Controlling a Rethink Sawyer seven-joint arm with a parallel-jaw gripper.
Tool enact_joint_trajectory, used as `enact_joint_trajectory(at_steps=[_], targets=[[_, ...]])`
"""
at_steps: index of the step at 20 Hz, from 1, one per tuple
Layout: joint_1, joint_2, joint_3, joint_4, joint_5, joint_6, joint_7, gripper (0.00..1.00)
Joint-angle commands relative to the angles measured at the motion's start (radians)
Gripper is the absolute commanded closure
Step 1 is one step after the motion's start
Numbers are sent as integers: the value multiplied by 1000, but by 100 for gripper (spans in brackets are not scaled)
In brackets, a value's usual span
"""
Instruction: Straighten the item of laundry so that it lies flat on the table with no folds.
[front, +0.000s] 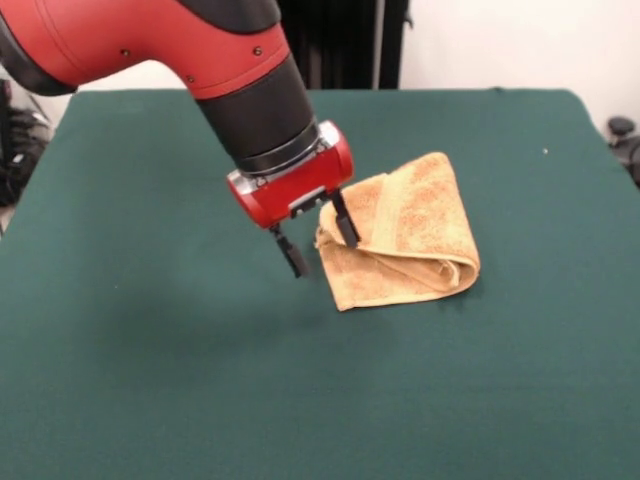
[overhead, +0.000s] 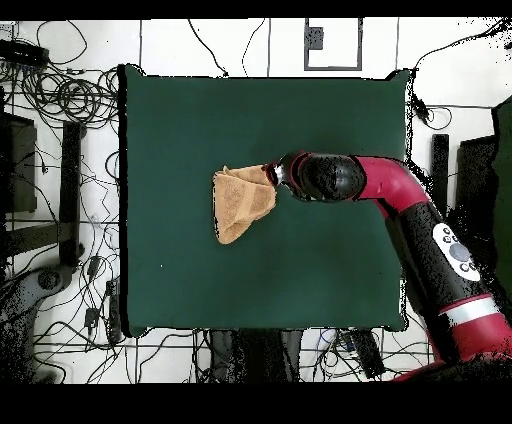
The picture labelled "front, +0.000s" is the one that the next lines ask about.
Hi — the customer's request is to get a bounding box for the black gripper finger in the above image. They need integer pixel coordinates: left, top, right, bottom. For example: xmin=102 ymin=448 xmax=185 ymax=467
xmin=268 ymin=224 xmax=311 ymax=279
xmin=329 ymin=188 xmax=361 ymax=248

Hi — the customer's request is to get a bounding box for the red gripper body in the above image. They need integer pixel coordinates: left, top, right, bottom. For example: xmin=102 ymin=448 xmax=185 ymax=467
xmin=225 ymin=119 xmax=356 ymax=231

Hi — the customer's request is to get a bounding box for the tan terry towel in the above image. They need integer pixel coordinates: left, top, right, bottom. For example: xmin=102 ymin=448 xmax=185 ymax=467
xmin=313 ymin=151 xmax=482 ymax=313

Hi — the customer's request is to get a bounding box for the dark green table cloth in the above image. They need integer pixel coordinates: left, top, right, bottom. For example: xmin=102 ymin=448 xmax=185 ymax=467
xmin=0 ymin=87 xmax=640 ymax=480

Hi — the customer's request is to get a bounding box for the black round stand base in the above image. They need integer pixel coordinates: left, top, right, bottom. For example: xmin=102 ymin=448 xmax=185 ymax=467
xmin=606 ymin=115 xmax=640 ymax=189

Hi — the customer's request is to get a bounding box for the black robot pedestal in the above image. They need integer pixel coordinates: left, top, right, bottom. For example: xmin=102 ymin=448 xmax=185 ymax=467
xmin=277 ymin=0 xmax=411 ymax=90

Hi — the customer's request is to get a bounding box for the black equipment and cable pile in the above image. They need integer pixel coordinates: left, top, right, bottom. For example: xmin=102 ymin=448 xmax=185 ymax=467
xmin=0 ymin=79 xmax=54 ymax=209

